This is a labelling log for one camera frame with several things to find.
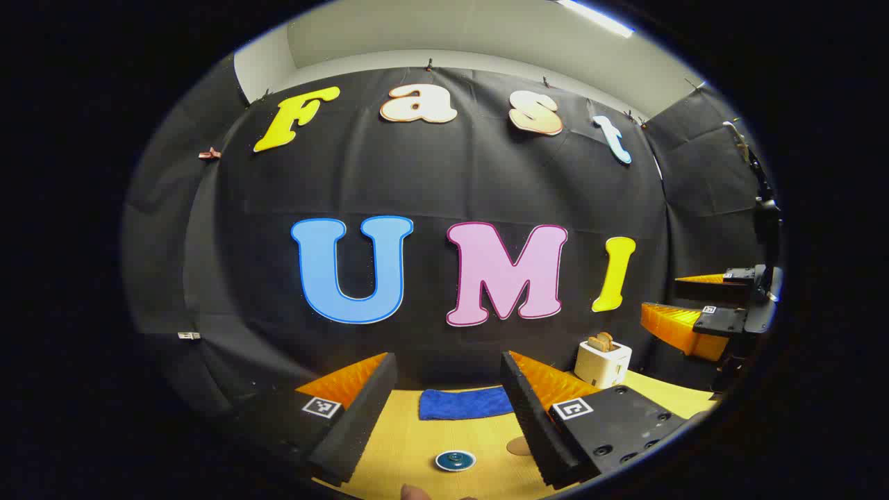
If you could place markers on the blue towel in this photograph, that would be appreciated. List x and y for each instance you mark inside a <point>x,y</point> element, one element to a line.
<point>462,404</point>

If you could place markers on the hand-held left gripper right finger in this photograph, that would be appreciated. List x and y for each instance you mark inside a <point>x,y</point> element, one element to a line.
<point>535,423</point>

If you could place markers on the brown toast slice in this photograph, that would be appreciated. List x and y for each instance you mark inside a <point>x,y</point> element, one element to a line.
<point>601,341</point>

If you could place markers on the brown cloth clip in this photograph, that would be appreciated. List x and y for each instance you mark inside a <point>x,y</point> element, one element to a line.
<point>208,153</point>

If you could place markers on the white toaster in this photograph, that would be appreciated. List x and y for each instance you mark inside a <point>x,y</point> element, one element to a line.
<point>603,367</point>

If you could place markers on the round brown coaster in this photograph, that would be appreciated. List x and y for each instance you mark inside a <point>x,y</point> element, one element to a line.
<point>518,446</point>

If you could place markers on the blue teacup lid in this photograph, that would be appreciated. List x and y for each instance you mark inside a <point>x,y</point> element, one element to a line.
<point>455,459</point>

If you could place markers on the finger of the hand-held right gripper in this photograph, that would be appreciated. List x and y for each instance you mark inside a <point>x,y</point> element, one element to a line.
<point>722,288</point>
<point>722,321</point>

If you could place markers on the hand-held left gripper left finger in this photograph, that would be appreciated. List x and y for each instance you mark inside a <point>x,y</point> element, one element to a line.
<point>358,417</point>

